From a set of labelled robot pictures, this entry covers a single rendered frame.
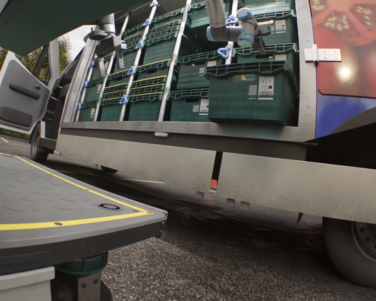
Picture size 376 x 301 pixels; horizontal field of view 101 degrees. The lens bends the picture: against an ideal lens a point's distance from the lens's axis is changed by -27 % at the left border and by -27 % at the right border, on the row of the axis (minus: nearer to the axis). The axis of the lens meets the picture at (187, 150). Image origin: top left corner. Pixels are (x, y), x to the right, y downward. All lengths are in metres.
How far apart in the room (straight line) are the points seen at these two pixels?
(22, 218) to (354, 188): 0.92
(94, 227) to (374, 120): 0.94
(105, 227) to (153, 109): 1.38
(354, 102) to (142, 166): 1.16
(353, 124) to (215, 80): 0.63
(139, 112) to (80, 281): 1.47
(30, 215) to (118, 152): 1.29
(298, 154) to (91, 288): 0.83
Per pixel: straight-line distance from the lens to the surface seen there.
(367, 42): 1.13
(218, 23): 1.01
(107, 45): 0.97
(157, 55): 1.83
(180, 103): 1.42
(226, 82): 0.96
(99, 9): 0.48
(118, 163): 1.49
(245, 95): 0.91
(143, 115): 1.64
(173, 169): 1.13
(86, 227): 0.24
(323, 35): 1.12
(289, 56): 1.27
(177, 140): 1.17
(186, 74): 1.51
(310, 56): 1.04
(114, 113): 1.97
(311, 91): 0.97
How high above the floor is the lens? 0.40
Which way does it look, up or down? 5 degrees up
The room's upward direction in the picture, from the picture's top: 10 degrees clockwise
